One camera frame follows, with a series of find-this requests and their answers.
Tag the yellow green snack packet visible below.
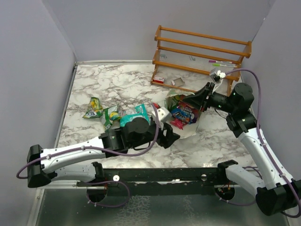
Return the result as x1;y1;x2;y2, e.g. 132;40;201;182
82;97;103;119

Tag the white paper bag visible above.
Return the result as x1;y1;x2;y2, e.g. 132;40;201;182
165;89;201;139

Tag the pink snack packet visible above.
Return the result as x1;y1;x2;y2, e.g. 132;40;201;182
170;118;187;130

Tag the pink marker pen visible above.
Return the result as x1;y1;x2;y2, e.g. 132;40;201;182
208;60;233;64

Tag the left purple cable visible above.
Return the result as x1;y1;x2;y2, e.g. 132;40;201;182
16;102;160;209

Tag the wooden shelf rack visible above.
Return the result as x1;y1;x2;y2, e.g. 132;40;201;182
150;25;252;91

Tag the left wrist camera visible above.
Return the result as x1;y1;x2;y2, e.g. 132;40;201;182
151;103;172;129

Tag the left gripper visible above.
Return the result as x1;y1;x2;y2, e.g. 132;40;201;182
129;119;180;149

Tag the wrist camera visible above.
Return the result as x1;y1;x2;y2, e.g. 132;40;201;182
209;68;226;83
151;103;172;129

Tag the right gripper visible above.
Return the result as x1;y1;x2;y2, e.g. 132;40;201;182
182;82;236;114

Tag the colourful snack packet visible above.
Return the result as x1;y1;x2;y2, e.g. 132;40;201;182
165;95;185;111

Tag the teal snack packet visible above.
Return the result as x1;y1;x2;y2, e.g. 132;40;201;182
119;104;150;127

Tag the green marker pen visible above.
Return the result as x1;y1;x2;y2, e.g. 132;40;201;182
212;63;237;68

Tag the purple blue snack packet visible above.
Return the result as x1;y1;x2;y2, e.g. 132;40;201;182
169;101;201;124

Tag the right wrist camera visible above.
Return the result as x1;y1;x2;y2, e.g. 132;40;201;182
209;68;226;83

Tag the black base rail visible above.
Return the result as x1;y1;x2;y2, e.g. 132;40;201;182
77;164;229;196

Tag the red white small box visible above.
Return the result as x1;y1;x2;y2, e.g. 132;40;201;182
153;76;165;84

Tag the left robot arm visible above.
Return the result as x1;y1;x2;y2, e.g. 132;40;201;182
27;117;180;188

